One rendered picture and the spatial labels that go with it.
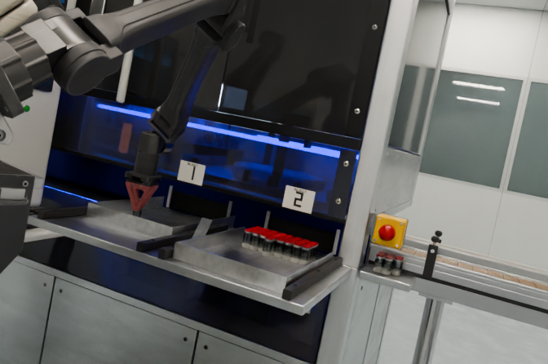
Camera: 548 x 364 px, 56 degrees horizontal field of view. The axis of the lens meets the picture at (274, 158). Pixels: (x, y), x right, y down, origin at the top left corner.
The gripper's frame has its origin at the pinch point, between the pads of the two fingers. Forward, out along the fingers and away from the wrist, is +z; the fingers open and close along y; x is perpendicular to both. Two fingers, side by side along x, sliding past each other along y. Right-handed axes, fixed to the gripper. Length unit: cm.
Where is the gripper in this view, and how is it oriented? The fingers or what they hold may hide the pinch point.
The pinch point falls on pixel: (137, 207)
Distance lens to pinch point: 138.9
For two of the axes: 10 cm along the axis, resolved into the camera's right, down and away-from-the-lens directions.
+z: -2.1, 9.8, 0.4
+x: -9.7, -2.1, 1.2
